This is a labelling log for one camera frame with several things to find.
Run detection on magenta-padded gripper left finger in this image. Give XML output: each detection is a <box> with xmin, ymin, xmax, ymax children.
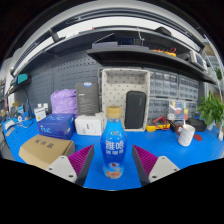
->
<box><xmin>45</xmin><ymin>144</ymin><xmax>96</xmax><ymax>188</ymax></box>

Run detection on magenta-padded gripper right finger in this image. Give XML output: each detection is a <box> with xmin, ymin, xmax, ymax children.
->
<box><xmin>131</xmin><ymin>144</ymin><xmax>181</xmax><ymax>187</ymax></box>

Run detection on blue drink bottle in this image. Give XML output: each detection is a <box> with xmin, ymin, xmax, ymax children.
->
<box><xmin>100</xmin><ymin>105</ymin><xmax>128</xmax><ymax>180</ymax></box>

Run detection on brown cardboard box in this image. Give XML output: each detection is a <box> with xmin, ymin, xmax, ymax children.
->
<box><xmin>18</xmin><ymin>134</ymin><xmax>76</xmax><ymax>170</ymax></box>

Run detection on white paper cup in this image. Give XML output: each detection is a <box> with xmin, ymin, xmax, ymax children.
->
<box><xmin>177</xmin><ymin>124</ymin><xmax>196</xmax><ymax>148</ymax></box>

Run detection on blue carton box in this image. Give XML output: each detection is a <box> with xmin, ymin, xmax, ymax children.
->
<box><xmin>36</xmin><ymin>113</ymin><xmax>76</xmax><ymax>140</ymax></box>

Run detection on black labelled box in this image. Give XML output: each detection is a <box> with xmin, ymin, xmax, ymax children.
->
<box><xmin>169</xmin><ymin>119</ymin><xmax>184</xmax><ymax>134</ymax></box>

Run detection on black flat tray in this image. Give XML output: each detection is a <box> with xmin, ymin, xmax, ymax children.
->
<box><xmin>186</xmin><ymin>118</ymin><xmax>207</xmax><ymax>133</ymax></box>

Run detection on small white adapter box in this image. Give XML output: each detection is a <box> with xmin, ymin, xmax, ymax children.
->
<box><xmin>33</xmin><ymin>105</ymin><xmax>48</xmax><ymax>123</ymax></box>

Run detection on clear box with colourful parts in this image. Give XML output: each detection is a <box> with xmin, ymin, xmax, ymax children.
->
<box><xmin>168</xmin><ymin>99</ymin><xmax>189</xmax><ymax>121</ymax></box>

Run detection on grey small-parts drawer cabinet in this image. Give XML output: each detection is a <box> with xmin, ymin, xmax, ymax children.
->
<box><xmin>149</xmin><ymin>70</ymin><xmax>179</xmax><ymax>98</ymax></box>
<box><xmin>147</xmin><ymin>98</ymin><xmax>171</xmax><ymax>121</ymax></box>
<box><xmin>186</xmin><ymin>100</ymin><xmax>198</xmax><ymax>118</ymax></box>
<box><xmin>178</xmin><ymin>75</ymin><xmax>200</xmax><ymax>101</ymax></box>

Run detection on black zip case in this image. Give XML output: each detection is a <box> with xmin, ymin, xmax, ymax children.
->
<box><xmin>124</xmin><ymin>90</ymin><xmax>147</xmax><ymax>130</ymax></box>

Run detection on purple plastic bag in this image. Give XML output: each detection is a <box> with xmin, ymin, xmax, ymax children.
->
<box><xmin>49</xmin><ymin>88</ymin><xmax>79</xmax><ymax>118</ymax></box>

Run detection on green potted plant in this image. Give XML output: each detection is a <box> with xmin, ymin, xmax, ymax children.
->
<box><xmin>196</xmin><ymin>91</ymin><xmax>224</xmax><ymax>131</ymax></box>

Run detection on dark grey flat box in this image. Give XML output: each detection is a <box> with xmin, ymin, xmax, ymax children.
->
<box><xmin>74</xmin><ymin>81</ymin><xmax>100</xmax><ymax>117</ymax></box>

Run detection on grey pegboard panel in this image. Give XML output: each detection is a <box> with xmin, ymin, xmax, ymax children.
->
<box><xmin>28</xmin><ymin>49</ymin><xmax>104</xmax><ymax>114</ymax></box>

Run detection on white perforated tray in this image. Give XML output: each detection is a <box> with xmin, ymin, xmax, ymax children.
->
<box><xmin>101</xmin><ymin>68</ymin><xmax>151</xmax><ymax>132</ymax></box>

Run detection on white shelf unit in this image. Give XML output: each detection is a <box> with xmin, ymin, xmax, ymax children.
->
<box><xmin>203</xmin><ymin>43</ymin><xmax>224</xmax><ymax>101</ymax></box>

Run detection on black workbench shelf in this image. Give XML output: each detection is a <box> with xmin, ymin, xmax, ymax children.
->
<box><xmin>43</xmin><ymin>26</ymin><xmax>218</xmax><ymax>84</ymax></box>

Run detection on small black rounded case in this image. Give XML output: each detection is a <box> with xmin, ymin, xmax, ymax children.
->
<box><xmin>154</xmin><ymin>26</ymin><xmax>173</xmax><ymax>37</ymax></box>

